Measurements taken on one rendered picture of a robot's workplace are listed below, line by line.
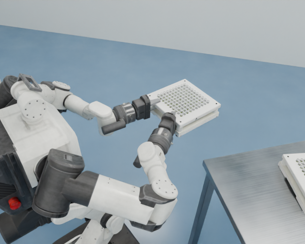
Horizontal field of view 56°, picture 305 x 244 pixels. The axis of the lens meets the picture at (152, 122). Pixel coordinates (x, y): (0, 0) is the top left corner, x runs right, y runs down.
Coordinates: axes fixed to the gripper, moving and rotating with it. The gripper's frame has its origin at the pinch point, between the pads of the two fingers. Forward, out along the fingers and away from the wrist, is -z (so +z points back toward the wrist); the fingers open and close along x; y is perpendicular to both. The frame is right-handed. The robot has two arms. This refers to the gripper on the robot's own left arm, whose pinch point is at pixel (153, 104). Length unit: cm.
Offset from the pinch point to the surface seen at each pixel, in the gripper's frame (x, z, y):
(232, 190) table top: 17.8, -12.8, 44.2
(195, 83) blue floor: 110, -128, -126
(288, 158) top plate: 11, -40, 46
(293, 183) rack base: 16, -36, 54
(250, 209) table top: 18, -13, 54
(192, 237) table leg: 83, -11, 31
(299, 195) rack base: 16, -34, 59
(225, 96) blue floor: 110, -142, -91
